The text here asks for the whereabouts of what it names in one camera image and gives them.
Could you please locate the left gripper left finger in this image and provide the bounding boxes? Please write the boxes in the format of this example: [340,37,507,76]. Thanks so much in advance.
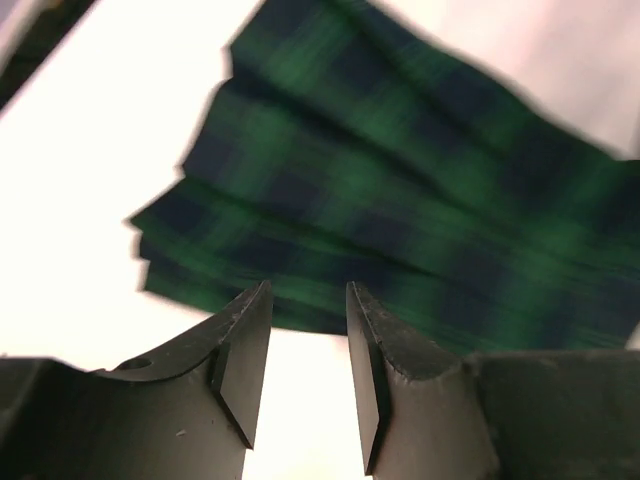
[1,282,272,480]

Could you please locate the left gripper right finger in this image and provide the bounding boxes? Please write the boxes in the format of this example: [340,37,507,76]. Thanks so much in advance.
[346,282,639,480]

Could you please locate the green plaid pleated skirt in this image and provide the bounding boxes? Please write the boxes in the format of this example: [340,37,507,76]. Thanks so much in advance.
[131,0,639,352]

